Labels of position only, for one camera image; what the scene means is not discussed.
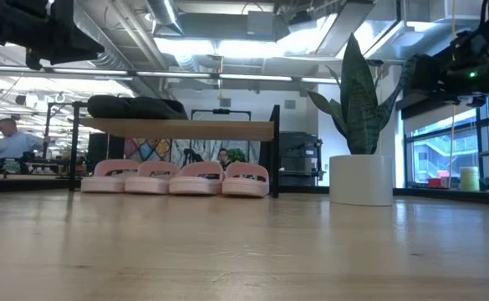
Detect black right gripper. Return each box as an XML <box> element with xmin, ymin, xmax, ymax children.
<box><xmin>408</xmin><ymin>53</ymin><xmax>456</xmax><ymax>94</ymax></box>

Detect large pink slide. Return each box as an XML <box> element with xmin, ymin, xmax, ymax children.
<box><xmin>168</xmin><ymin>161</ymin><xmax>226</xmax><ymax>196</ymax></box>
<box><xmin>221</xmin><ymin>161</ymin><xmax>271</xmax><ymax>198</ymax></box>

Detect black slide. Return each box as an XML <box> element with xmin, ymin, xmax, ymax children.
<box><xmin>86</xmin><ymin>94</ymin><xmax>132</xmax><ymax>120</ymax></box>
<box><xmin>125</xmin><ymin>97</ymin><xmax>190</xmax><ymax>121</ymax></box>

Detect small pink slide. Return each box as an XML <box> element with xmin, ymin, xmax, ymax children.
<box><xmin>79</xmin><ymin>159</ymin><xmax>140</xmax><ymax>194</ymax></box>
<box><xmin>124</xmin><ymin>161</ymin><xmax>181</xmax><ymax>196</ymax></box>

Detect pale green roll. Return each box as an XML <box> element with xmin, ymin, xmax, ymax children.
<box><xmin>459</xmin><ymin>166</ymin><xmax>481</xmax><ymax>193</ymax></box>

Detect snake plant in white pot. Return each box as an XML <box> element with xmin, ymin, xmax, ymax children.
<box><xmin>308</xmin><ymin>32</ymin><xmax>420</xmax><ymax>207</ymax></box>

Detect black equipment cabinet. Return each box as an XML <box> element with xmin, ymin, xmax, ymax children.
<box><xmin>279</xmin><ymin>131</ymin><xmax>325</xmax><ymax>188</ymax></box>

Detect long ceiling light strip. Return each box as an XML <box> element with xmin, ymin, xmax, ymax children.
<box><xmin>0</xmin><ymin>62</ymin><xmax>341</xmax><ymax>84</ymax></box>

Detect green background bush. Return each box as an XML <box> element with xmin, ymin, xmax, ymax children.
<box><xmin>226</xmin><ymin>147</ymin><xmax>248</xmax><ymax>164</ymax></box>

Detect person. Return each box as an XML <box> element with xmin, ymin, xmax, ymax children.
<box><xmin>216</xmin><ymin>147</ymin><xmax>233</xmax><ymax>171</ymax></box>
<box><xmin>0</xmin><ymin>117</ymin><xmax>51</xmax><ymax>162</ymax></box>

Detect black background rig frame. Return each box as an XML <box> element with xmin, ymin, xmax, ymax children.
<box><xmin>188</xmin><ymin>107</ymin><xmax>254</xmax><ymax>164</ymax></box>

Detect wooden shelf with black frame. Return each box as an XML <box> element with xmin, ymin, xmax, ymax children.
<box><xmin>69</xmin><ymin>99</ymin><xmax>282</xmax><ymax>199</ymax></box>

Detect silver ceiling duct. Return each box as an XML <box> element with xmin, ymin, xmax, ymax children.
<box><xmin>146</xmin><ymin>0</ymin><xmax>186</xmax><ymax>38</ymax></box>

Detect colourful wall artwork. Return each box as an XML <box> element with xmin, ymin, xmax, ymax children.
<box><xmin>123</xmin><ymin>138</ymin><xmax>173</xmax><ymax>163</ymax></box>

